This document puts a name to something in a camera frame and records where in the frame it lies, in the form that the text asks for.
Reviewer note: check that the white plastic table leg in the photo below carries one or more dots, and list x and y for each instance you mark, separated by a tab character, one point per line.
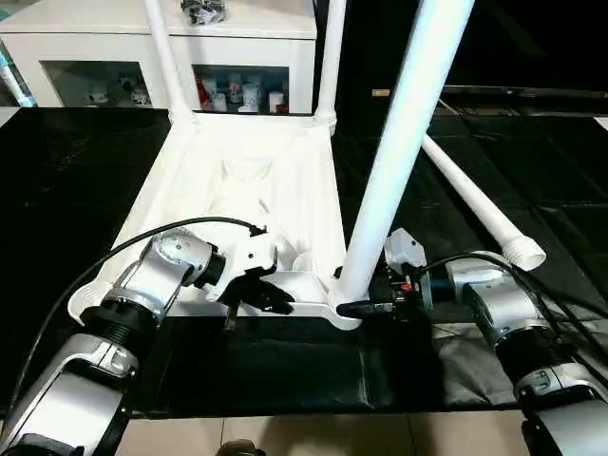
408	123
480	199
166	57
330	57

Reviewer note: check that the black flat bar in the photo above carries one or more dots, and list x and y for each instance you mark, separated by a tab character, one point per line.
522	95

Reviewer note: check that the small gold label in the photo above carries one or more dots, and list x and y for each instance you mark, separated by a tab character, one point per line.
381	93

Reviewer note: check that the white cabinet with glass doors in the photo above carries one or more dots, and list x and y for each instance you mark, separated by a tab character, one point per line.
76	38

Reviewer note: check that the white board strip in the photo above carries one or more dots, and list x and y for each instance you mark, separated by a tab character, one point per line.
8	116
601	123

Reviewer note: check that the white plastic table top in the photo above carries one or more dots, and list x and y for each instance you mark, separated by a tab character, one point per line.
237	180

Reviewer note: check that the black work mat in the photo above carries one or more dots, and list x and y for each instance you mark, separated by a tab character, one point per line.
285	370

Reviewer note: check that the teal plastic tube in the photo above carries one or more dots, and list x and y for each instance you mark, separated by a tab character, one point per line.
17	76

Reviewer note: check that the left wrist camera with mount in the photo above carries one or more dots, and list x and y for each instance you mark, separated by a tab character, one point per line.
249	255

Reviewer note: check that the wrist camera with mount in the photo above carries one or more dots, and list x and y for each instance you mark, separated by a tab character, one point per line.
405	249
249	255

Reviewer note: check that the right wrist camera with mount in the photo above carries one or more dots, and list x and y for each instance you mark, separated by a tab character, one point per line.
405	249

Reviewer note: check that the red bottle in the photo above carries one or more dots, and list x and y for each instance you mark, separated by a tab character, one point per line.
204	92

